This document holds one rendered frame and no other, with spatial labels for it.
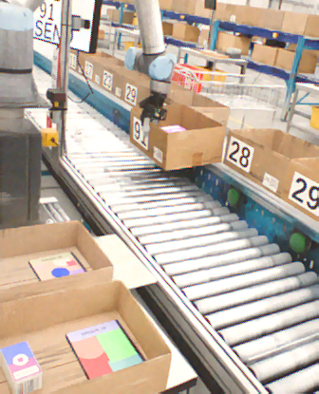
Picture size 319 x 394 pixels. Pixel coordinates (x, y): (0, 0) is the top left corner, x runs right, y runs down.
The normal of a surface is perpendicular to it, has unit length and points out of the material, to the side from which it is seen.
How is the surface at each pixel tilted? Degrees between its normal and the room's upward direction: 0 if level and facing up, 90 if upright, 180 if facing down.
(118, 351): 0
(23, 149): 90
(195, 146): 91
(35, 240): 89
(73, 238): 90
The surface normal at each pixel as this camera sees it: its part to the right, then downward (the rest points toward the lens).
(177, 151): 0.49, 0.39
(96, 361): 0.14, -0.92
